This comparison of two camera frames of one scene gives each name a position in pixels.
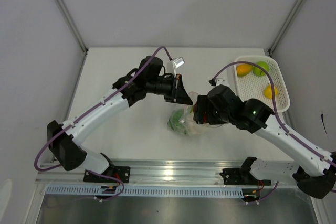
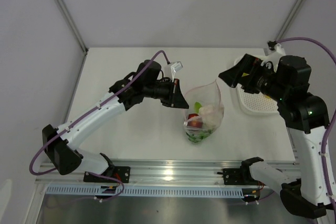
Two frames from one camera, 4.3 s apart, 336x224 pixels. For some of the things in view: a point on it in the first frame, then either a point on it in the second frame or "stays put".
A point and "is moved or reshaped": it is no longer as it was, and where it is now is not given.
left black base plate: [120, 172] stays put
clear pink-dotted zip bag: [181, 120] is moved or reshaped
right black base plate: [234, 177] stays put
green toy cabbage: [177, 121] to [195, 137]
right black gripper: [204, 103] to [248, 64]
